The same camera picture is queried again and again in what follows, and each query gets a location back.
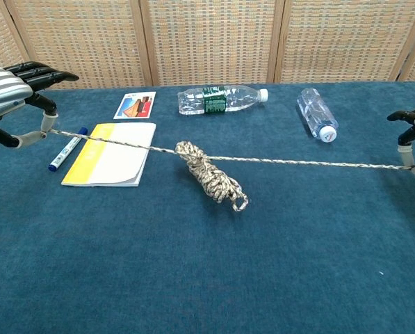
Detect blue label water bottle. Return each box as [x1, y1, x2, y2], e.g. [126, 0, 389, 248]
[296, 87, 339, 143]

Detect colourful picture card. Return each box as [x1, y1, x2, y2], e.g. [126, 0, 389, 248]
[113, 91, 157, 120]

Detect white blue marker pen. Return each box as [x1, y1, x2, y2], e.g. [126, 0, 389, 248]
[48, 126, 89, 173]

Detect beige braided rope bundle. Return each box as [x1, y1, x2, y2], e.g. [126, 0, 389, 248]
[42, 128, 415, 213]

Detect blue carpet table cover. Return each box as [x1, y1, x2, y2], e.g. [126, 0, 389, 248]
[0, 81, 415, 334]

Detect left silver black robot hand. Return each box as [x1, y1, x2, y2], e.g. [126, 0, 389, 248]
[0, 61, 80, 150]

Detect yellow white booklet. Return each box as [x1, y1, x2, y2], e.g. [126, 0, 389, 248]
[60, 122, 158, 188]

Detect green label water bottle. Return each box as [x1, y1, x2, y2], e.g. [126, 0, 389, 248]
[177, 84, 270, 116]

